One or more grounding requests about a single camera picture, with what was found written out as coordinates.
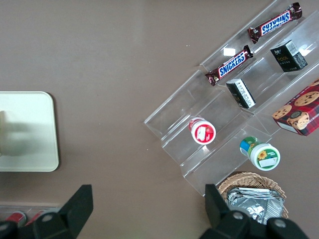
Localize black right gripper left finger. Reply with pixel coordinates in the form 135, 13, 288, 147
18, 184, 94, 239

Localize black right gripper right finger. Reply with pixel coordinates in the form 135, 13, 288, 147
199, 183, 252, 239

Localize light tan wicker basket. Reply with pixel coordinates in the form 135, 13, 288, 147
217, 171, 290, 225

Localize cream plastic tray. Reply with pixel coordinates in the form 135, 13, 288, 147
0, 91, 60, 173

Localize clear acrylic bottle rack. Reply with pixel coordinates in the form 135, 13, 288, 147
0, 202, 64, 226

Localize silver foil wrapped package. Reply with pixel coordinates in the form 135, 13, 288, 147
225, 186, 286, 227

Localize green lidded sunflower cup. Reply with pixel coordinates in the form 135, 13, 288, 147
239, 136, 281, 172

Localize red lidded strawberry cup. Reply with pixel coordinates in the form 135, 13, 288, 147
188, 117, 217, 145

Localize clear acrylic stepped shelf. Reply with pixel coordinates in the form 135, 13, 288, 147
144, 0, 319, 198

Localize small black carton box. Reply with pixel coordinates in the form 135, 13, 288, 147
225, 78, 257, 110
270, 39, 308, 73

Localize red tartan cookie box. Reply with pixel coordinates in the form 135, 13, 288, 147
271, 79, 319, 137

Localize Snickers chocolate bar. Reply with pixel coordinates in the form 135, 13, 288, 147
204, 44, 254, 87
247, 2, 303, 45

